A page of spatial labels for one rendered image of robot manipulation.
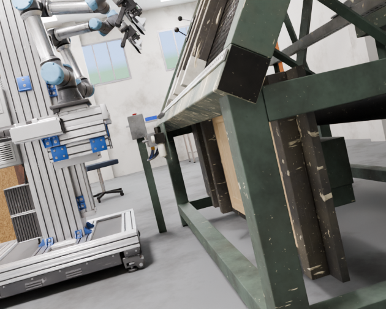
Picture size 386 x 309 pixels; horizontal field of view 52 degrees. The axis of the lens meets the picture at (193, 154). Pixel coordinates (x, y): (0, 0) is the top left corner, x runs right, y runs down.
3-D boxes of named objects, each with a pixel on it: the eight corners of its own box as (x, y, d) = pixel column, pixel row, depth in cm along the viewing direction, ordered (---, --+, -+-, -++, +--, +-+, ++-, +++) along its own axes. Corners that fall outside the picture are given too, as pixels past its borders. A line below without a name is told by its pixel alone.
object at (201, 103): (168, 132, 313) (154, 127, 311) (172, 118, 313) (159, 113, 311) (257, 105, 95) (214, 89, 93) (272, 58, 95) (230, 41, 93)
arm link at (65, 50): (76, 100, 290) (43, 34, 290) (86, 100, 304) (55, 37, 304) (89, 92, 286) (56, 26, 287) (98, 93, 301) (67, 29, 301)
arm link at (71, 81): (79, 86, 240) (74, 64, 239) (72, 84, 226) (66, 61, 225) (61, 91, 240) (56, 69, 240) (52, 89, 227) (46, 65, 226)
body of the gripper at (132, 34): (141, 36, 281) (129, 22, 280) (132, 43, 281) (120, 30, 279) (140, 38, 289) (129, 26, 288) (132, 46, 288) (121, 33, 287)
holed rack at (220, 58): (163, 113, 256) (163, 113, 256) (165, 109, 257) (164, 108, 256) (224, 60, 94) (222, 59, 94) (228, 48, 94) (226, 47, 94)
